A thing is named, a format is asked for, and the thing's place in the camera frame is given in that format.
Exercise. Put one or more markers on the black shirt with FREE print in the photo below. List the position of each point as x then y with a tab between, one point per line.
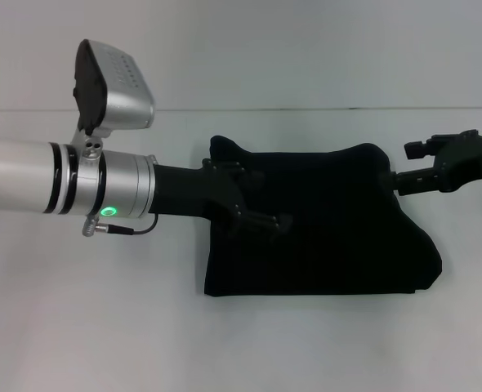
327	224

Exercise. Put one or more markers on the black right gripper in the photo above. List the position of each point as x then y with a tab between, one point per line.
465	163

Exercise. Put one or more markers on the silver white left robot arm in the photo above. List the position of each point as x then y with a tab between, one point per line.
61	179

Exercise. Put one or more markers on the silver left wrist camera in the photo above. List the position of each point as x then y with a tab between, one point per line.
118	94

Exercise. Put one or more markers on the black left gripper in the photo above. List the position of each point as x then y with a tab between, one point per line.
192	192

